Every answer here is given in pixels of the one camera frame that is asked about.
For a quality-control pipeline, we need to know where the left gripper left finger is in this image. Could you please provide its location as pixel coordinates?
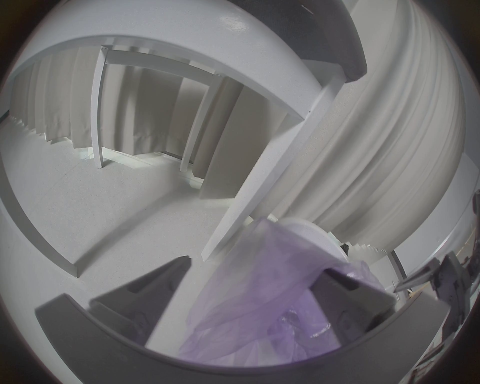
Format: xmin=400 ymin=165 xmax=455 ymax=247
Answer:
xmin=90 ymin=256 xmax=192 ymax=347

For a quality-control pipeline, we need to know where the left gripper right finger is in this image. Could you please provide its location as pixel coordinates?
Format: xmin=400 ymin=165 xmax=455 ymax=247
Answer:
xmin=311 ymin=268 xmax=397 ymax=344

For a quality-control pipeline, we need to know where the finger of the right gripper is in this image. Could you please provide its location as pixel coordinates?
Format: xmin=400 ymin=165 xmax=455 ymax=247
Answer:
xmin=394 ymin=259 xmax=442 ymax=292

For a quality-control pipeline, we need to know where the purple plastic bag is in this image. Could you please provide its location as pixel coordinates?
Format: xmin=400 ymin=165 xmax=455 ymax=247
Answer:
xmin=178 ymin=219 xmax=387 ymax=366

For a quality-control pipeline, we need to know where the white trash bin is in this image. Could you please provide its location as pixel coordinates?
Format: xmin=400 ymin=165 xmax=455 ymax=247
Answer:
xmin=247 ymin=217 xmax=351 ymax=263

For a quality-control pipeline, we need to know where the white curtain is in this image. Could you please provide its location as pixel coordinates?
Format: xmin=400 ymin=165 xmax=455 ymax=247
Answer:
xmin=9 ymin=0 xmax=469 ymax=259

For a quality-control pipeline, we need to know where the grey padded white chair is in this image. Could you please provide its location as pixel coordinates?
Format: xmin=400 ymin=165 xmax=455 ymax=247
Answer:
xmin=0 ymin=0 xmax=368 ymax=278

